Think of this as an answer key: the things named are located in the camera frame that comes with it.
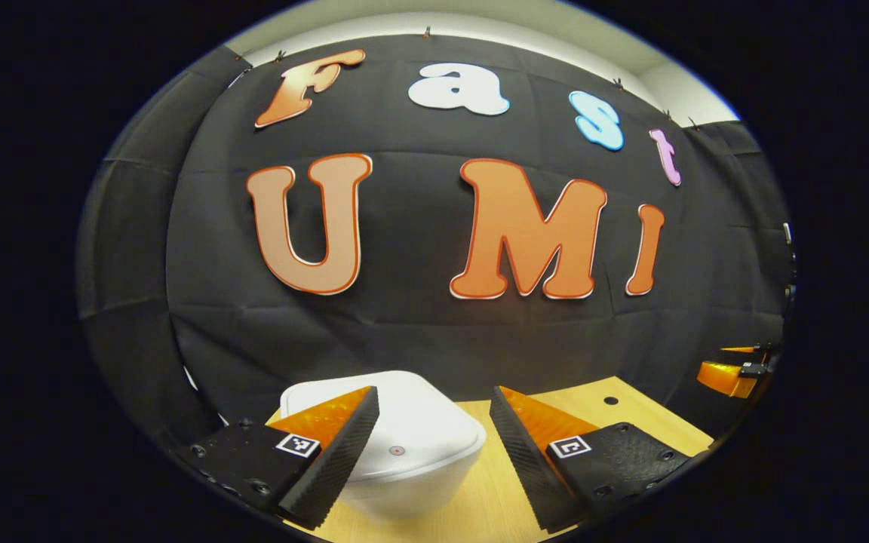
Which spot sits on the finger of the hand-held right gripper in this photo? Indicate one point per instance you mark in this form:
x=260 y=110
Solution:
x=740 y=350
x=725 y=377

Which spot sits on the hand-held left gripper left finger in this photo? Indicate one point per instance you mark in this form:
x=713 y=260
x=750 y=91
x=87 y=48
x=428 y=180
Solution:
x=340 y=460

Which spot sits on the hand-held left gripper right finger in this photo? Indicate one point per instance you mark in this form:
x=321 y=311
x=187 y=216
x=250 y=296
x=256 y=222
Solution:
x=521 y=460

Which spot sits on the white desktop garbage bin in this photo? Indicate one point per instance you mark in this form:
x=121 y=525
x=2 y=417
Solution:
x=419 y=430

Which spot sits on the wooden desktop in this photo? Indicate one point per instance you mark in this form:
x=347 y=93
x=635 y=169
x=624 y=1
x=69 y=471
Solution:
x=495 y=498

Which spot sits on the black backdrop cloth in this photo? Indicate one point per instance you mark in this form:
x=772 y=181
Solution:
x=419 y=324

